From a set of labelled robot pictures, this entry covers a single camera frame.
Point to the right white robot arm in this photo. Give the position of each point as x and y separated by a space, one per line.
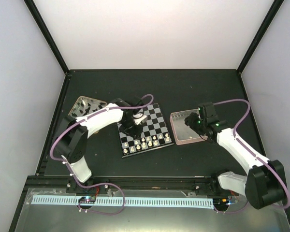
264 183

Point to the black aluminium frame rail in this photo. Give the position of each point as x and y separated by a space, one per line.
199 185

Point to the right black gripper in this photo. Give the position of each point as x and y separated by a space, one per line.
190 121

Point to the small circuit board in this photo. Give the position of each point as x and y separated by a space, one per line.
87 199

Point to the white slotted cable duct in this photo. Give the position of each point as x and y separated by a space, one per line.
127 201

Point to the black white chess board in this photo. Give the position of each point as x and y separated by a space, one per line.
154 126

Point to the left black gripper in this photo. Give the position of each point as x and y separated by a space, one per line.
134 134

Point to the pink tin box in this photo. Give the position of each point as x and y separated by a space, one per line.
183 134

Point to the gold tin box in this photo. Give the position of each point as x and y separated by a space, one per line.
86 105

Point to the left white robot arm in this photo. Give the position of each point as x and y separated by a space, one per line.
71 143

